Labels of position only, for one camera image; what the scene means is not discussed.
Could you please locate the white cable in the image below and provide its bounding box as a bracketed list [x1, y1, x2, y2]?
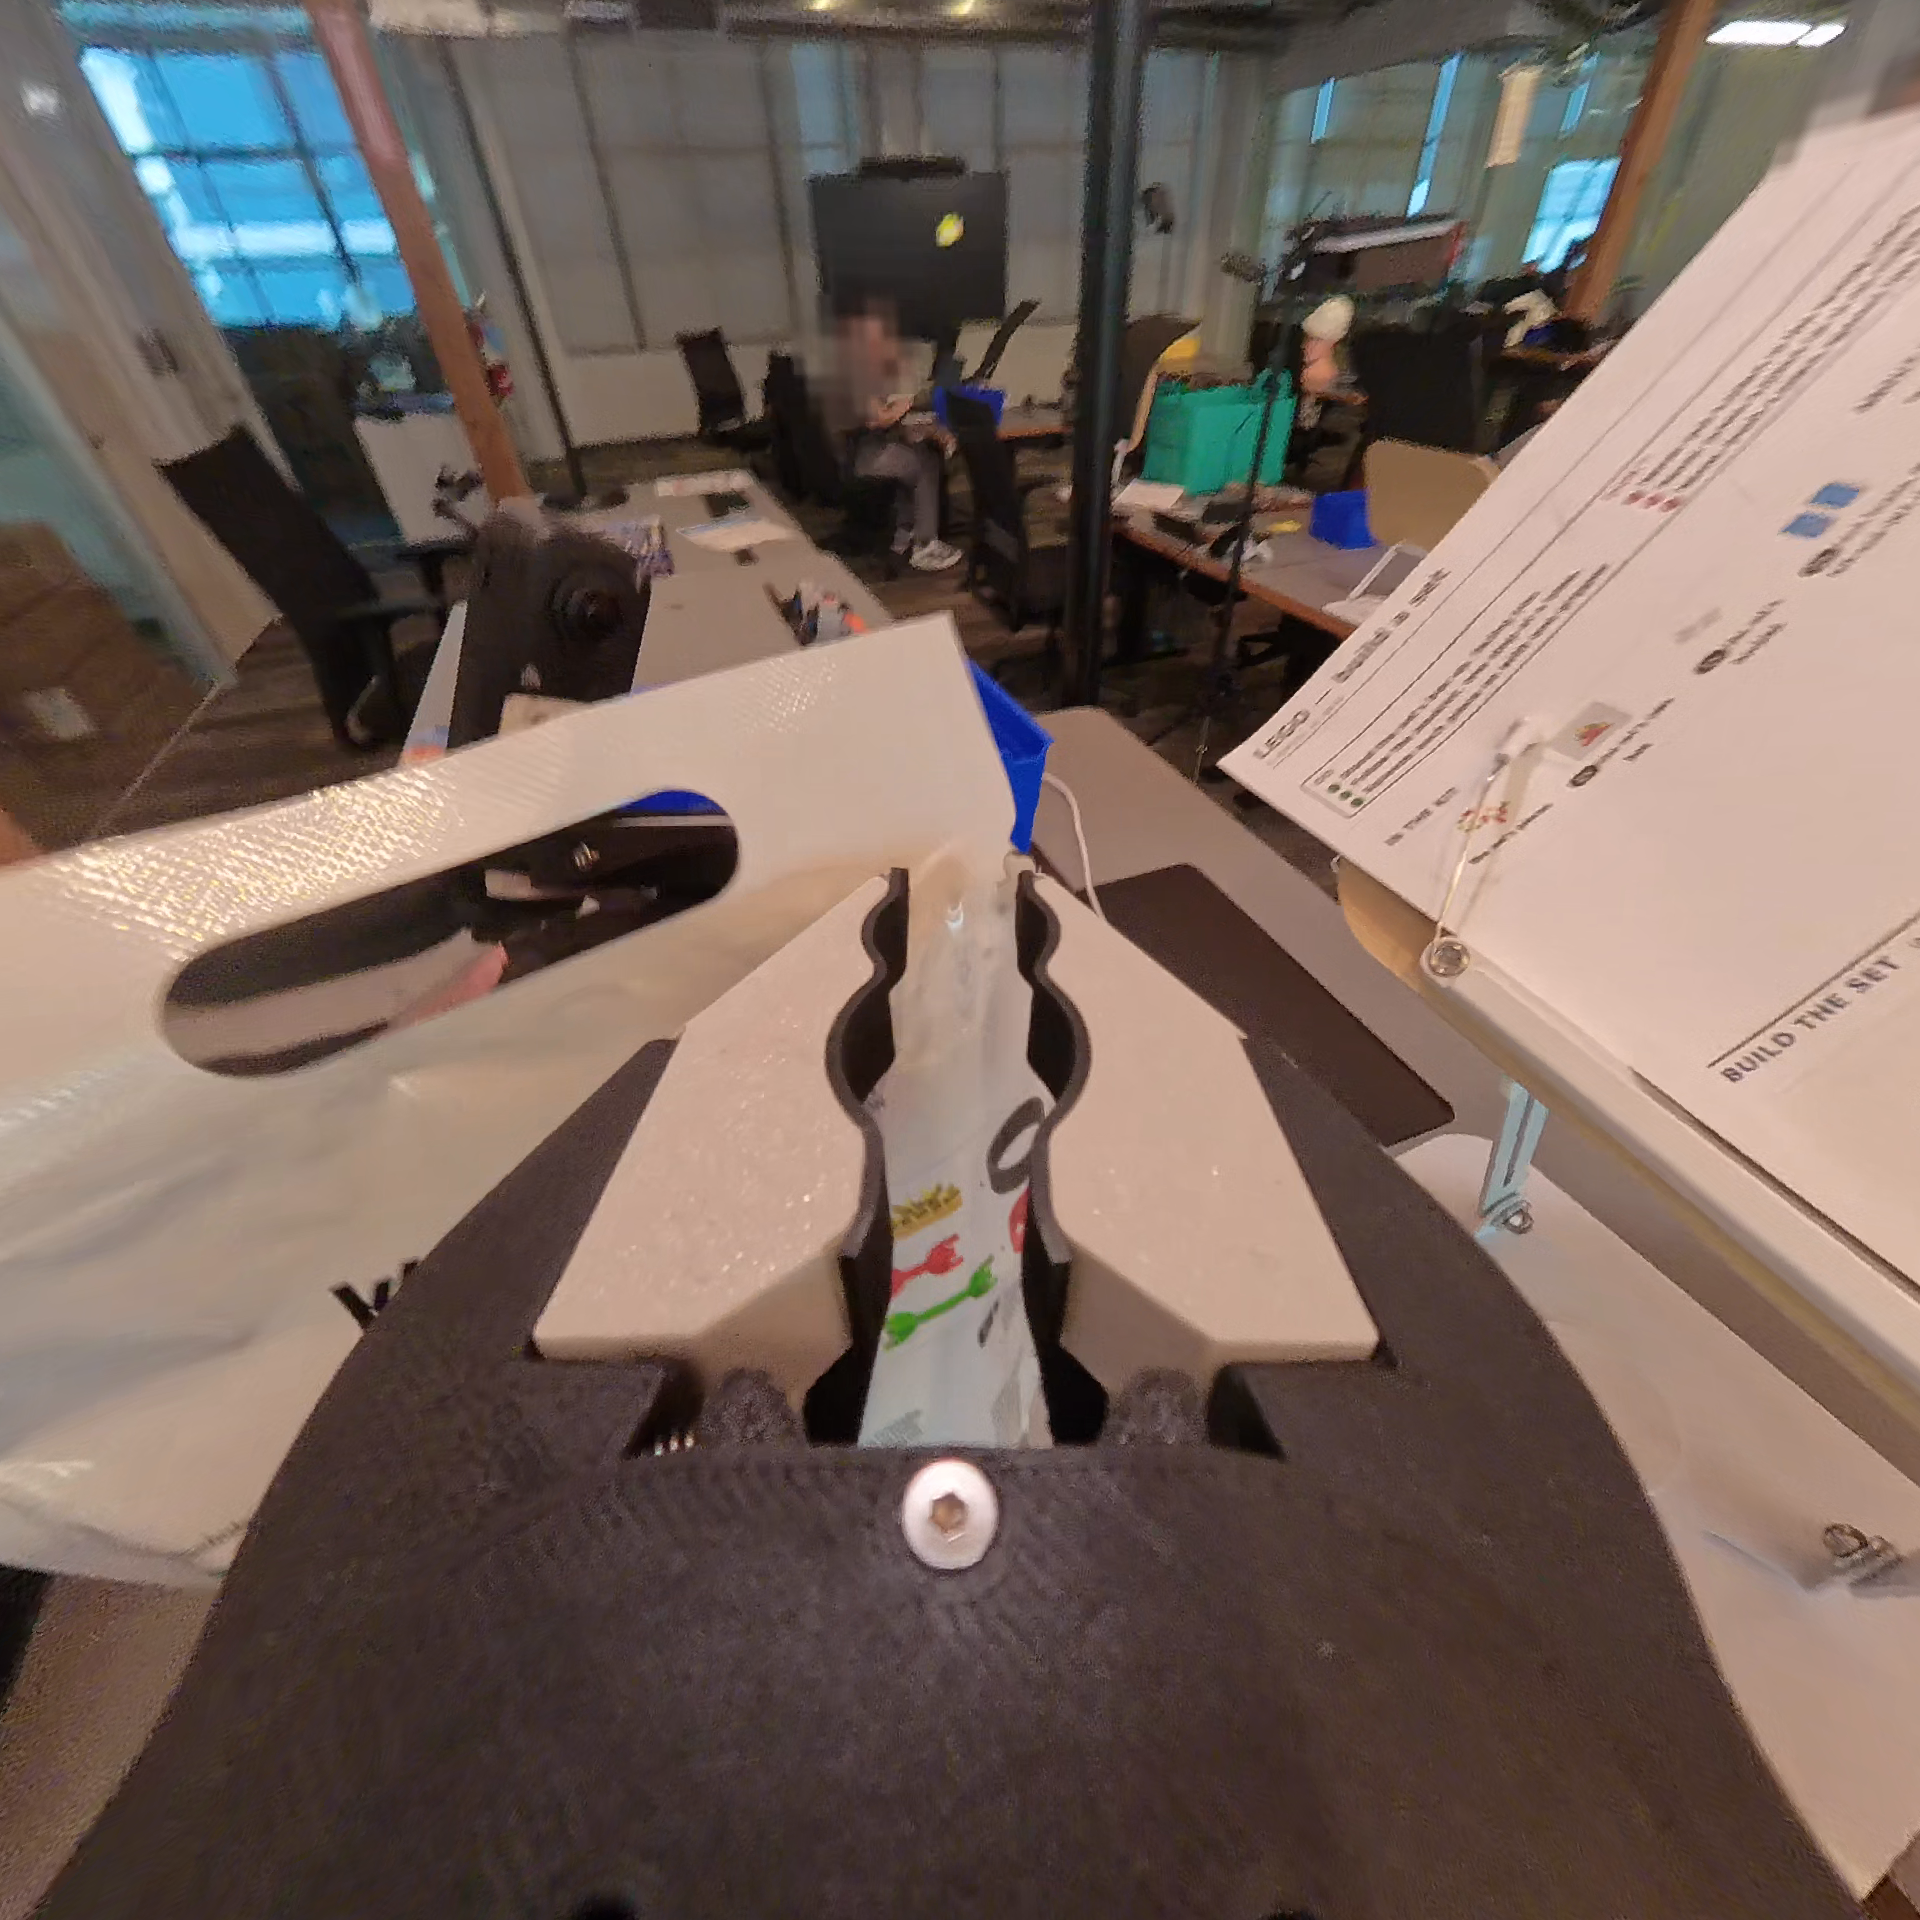
[1043, 773, 1105, 918]

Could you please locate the grey table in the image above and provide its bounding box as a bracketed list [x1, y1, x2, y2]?
[405, 469, 902, 753]

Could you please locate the black wall screen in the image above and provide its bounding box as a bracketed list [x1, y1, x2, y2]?
[808, 166, 1011, 340]

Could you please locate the white document stand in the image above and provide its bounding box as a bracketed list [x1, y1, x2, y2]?
[1335, 433, 1920, 1899]

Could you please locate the black desk mat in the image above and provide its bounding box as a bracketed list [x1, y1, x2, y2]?
[1088, 861, 1457, 1152]

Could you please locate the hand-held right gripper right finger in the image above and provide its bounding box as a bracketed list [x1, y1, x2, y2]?
[1014, 869, 1383, 1436]

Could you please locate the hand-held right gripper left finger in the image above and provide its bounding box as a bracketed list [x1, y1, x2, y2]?
[531, 865, 913, 1436]

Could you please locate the person's left hand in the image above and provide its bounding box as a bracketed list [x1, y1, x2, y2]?
[379, 936, 514, 1037]

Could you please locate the printed instruction sheet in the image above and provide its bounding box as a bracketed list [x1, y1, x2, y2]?
[1219, 109, 1920, 1294]

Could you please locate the green tote bag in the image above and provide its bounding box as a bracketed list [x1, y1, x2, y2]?
[1141, 369, 1295, 491]

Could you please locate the printed plastic toy bag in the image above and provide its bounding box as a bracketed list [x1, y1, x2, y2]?
[0, 611, 1060, 1595]

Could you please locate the black office chair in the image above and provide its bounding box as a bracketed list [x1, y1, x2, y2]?
[764, 351, 841, 510]
[675, 325, 751, 440]
[156, 422, 442, 753]

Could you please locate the paned window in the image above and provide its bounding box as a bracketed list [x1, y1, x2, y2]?
[73, 37, 426, 334]

